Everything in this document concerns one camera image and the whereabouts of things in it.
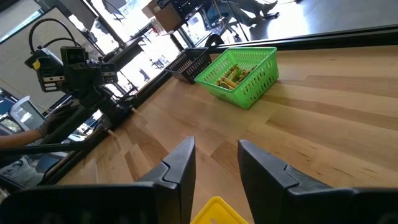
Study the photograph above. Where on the yellow plastic basket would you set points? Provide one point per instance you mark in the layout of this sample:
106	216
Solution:
217	213

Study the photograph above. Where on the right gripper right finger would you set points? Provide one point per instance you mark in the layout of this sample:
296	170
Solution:
267	193

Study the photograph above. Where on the black wheel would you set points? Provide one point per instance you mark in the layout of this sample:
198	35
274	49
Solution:
214	40

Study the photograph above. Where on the brown cardboard box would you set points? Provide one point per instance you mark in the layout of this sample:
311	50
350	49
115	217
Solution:
164	15

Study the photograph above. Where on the black plastic basket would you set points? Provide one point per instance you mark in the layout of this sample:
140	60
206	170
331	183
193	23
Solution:
189	63

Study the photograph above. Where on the green plastic basket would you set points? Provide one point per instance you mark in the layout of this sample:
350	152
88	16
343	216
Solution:
252	84

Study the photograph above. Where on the person's forearm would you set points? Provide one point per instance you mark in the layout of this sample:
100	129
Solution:
18	138

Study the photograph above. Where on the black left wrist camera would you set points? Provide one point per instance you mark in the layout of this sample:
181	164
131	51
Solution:
73	56

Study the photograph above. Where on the yellow tape label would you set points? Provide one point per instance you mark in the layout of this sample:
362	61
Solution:
36	64

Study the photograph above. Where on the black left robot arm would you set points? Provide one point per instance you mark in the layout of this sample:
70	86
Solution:
90	109

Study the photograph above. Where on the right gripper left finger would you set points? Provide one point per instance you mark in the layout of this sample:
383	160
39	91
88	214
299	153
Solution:
174	186

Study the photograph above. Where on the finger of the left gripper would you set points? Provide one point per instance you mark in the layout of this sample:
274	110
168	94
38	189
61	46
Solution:
92	76
74	77

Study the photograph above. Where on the black support beam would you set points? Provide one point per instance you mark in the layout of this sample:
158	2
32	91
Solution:
46	148

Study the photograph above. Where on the white framed screen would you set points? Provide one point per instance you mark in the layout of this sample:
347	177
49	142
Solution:
26	113

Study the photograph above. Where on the person's hand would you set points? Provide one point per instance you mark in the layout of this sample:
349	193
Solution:
56	119

